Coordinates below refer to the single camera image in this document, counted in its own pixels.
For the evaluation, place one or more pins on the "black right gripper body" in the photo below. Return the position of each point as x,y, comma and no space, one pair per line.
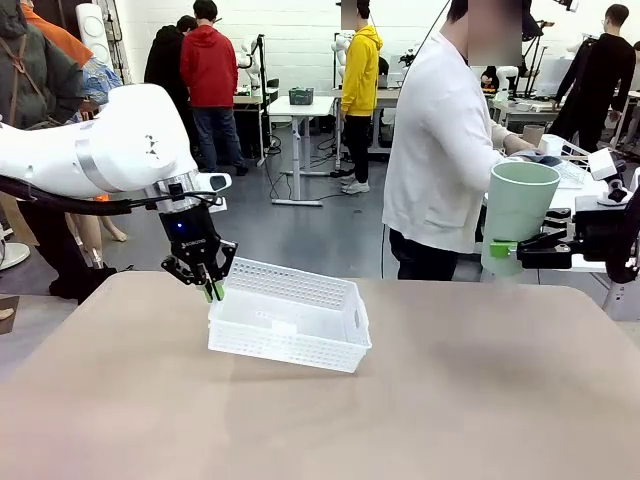
597,235

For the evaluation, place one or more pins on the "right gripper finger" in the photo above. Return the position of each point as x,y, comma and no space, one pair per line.
560,220
545,252

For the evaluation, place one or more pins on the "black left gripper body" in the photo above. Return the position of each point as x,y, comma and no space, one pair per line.
190,230

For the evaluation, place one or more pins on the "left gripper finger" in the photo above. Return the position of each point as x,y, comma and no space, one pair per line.
206,292
219,291

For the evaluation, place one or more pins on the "pale green plastic cup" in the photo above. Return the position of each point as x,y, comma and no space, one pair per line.
515,210

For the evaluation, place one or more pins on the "beige plastic cup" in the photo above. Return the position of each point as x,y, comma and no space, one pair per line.
532,132

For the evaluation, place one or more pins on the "white perforated plastic basket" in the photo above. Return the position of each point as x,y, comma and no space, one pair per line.
300,345

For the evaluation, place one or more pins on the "person's right forearm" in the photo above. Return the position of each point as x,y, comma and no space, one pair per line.
499,137

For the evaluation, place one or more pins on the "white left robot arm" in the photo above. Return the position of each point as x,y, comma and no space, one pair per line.
125,150

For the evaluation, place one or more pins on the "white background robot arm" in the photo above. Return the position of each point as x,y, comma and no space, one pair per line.
409,57
247,60
340,50

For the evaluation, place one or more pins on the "person's right hand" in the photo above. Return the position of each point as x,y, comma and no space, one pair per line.
520,145

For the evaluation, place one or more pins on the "white plastic cup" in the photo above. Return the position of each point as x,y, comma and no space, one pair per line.
551,145

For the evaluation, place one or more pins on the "wooden top lab desk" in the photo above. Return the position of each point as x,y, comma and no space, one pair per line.
525,107
392,95
250,100

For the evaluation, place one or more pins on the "person in white sweater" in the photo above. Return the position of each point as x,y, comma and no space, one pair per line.
435,150

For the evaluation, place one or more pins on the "person in black sweater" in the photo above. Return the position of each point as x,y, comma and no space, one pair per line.
600,75

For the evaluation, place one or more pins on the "person in red hoodie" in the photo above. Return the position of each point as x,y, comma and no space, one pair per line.
210,65

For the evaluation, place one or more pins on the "white standing desk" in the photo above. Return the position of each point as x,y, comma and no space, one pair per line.
305,106

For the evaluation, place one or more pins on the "dark green crate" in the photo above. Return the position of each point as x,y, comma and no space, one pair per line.
301,96

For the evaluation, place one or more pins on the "mannequin with orange blue garments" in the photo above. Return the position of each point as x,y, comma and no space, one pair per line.
100,80

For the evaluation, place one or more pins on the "person in black hoodie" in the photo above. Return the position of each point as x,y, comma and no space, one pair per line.
162,55

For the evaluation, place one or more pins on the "white round fan base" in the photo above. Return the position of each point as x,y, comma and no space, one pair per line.
12,255

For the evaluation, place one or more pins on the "mannequin in dark green jacket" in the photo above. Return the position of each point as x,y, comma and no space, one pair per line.
40,85

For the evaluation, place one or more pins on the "person in yellow hoodie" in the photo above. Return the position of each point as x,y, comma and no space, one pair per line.
360,70

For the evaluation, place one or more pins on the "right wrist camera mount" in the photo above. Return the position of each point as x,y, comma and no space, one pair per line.
602,162

